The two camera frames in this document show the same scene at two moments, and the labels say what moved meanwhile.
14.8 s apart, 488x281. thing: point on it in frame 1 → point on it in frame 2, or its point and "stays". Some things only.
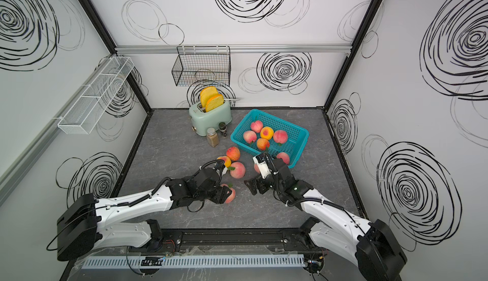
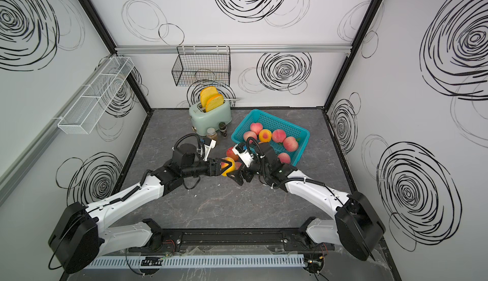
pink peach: x=284 y=157 stays
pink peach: x=230 y=199 → x=290 y=143
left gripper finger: x=221 y=193 → x=222 y=170
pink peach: x=280 y=136 stays
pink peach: x=257 y=126 stays
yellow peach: x=267 y=133 stays
